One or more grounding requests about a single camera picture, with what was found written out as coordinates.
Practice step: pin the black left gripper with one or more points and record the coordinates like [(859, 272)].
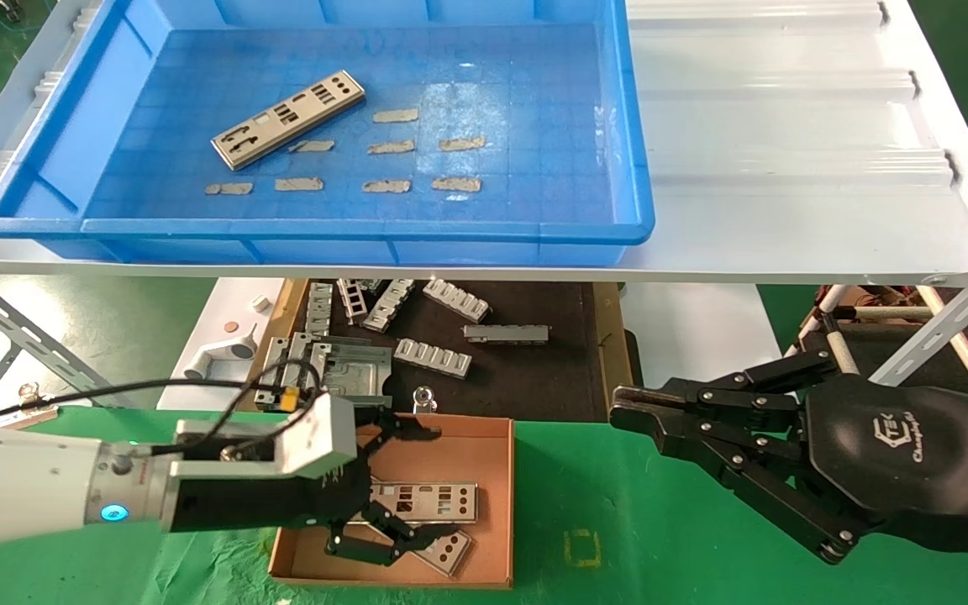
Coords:
[(282, 504)]

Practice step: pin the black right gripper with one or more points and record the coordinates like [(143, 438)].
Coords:
[(912, 462)]

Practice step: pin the metal IO shield plate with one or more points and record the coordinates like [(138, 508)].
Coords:
[(429, 561), (434, 502)]

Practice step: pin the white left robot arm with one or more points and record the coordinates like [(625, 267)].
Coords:
[(30, 487)]

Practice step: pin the brown cardboard box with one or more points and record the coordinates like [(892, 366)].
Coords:
[(484, 470)]

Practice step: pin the blue plastic tray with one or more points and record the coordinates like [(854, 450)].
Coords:
[(534, 126)]

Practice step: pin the small chrome knob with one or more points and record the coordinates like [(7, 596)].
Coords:
[(424, 395)]

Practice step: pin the large metal chassis plate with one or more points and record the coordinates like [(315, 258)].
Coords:
[(349, 361)]

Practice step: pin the large green tablecloth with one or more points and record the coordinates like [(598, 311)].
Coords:
[(618, 546)]

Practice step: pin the wood-framed black mat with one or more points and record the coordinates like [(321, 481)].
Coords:
[(534, 378)]

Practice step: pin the gray metal bar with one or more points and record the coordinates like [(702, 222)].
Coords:
[(506, 334)]

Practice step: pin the white pipe fitting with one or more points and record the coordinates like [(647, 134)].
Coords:
[(215, 361)]

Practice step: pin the small white cap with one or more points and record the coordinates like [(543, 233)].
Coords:
[(261, 303)]

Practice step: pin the gray tape strip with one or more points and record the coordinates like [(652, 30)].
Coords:
[(228, 188), (395, 115)]

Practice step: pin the metal plate in bin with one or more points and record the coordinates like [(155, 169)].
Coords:
[(282, 118)]

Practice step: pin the gray wrist camera box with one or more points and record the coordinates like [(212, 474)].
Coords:
[(316, 437)]

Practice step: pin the slotted metal bracket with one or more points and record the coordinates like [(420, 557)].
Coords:
[(320, 309), (389, 304), (456, 300), (352, 300), (434, 357)]

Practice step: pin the white pipe frame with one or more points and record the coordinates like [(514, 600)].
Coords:
[(887, 313)]

